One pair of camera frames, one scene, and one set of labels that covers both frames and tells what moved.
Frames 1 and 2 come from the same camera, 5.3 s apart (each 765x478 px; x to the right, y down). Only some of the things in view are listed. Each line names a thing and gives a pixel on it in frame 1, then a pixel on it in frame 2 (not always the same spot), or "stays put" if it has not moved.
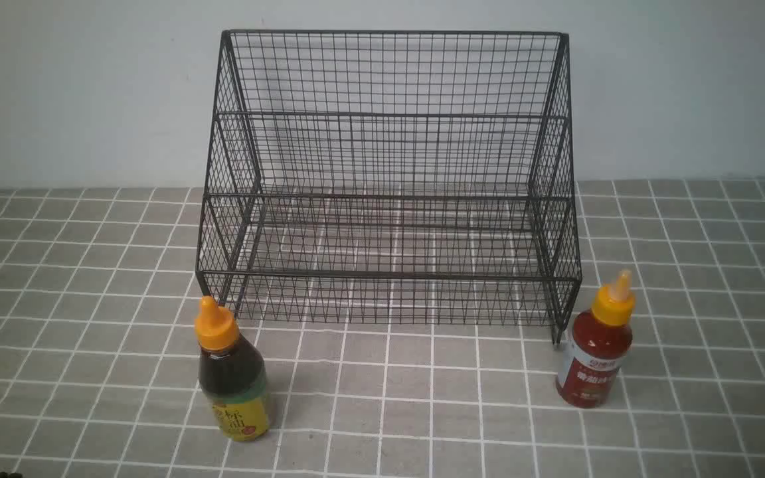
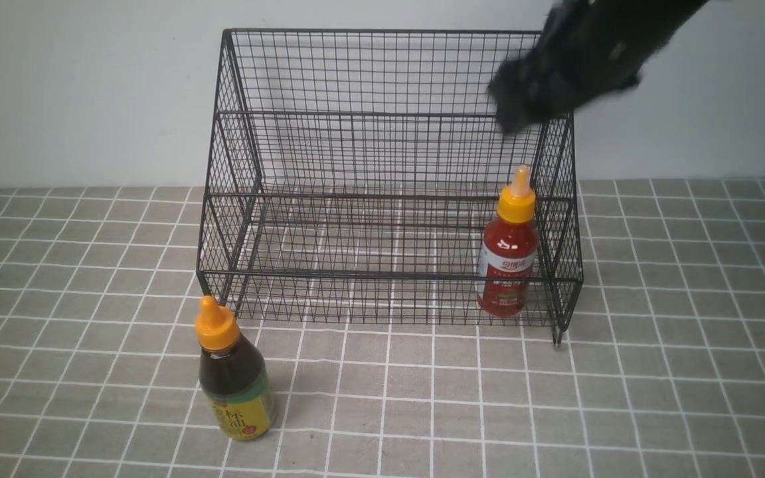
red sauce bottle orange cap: (599, 347) -> (510, 251)
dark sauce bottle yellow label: (232, 375) stays put
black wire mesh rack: (392, 177) stays put
